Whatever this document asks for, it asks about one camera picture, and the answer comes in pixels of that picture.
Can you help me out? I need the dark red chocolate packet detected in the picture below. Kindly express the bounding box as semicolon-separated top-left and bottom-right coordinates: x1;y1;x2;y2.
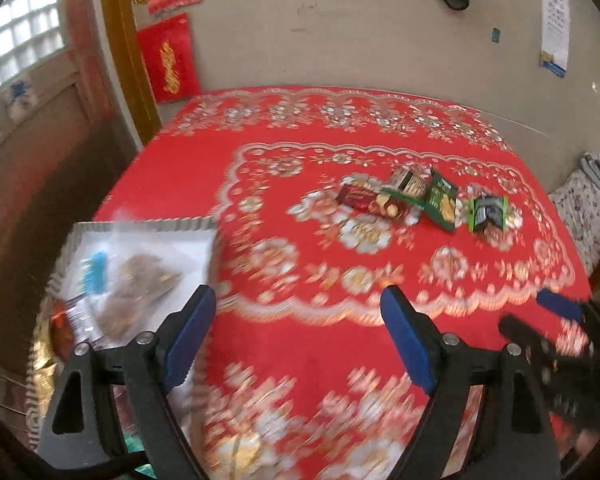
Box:
336;183;417;222

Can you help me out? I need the red floral tablecloth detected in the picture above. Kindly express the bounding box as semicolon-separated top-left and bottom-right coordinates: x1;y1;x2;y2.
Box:
92;85;595;480

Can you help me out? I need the white wall calendar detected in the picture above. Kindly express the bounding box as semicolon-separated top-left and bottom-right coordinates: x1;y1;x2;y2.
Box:
536;0;572;80

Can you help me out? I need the green-edged dark snack packet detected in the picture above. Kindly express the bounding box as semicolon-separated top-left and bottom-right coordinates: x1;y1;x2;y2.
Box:
467;194;511;234

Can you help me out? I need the dark green snack packet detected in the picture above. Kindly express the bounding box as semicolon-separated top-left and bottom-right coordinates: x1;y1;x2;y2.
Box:
422;168;462;234

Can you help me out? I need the floral cloth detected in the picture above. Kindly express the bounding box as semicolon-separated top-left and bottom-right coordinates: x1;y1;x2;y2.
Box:
549;167;600;277

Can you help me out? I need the long dark brown snack packet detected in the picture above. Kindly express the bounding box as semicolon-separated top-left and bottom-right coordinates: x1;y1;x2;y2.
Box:
62;297;104;349

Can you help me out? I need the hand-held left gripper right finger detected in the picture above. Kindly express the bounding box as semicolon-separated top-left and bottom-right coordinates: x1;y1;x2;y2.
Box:
379;284;563;480

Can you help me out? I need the beige label snack packet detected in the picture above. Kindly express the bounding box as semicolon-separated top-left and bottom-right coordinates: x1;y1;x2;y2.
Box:
382;165;432;211

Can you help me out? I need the blue snowflake sticker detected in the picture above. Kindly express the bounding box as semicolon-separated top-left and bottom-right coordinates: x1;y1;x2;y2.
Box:
6;76;37;118

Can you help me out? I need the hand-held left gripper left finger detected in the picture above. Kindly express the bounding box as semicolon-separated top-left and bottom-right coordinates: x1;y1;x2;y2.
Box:
37;284;217;480

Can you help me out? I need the wooden door frame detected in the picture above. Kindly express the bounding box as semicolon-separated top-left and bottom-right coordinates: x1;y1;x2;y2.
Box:
99;0;162;147

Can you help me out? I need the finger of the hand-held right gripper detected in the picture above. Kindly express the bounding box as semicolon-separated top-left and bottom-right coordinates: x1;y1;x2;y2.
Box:
535;288;600;343
497;312;598;363

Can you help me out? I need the red wall poster gold symbol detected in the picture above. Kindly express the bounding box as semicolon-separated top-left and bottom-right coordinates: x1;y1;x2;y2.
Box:
136;12;204;105

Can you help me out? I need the clear bag of brown snacks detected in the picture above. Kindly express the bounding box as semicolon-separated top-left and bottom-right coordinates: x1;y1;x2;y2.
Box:
79;224;217;347

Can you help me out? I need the gold foil snack packet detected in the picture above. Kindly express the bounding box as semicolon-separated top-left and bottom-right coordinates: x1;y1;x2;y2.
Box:
29;319;67;402

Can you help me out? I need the glass block window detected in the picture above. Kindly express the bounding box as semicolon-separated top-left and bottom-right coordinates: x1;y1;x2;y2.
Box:
0;0;65;103

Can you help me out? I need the red gold snack packet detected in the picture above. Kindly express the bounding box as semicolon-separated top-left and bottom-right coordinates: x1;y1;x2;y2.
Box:
49;302;77;347

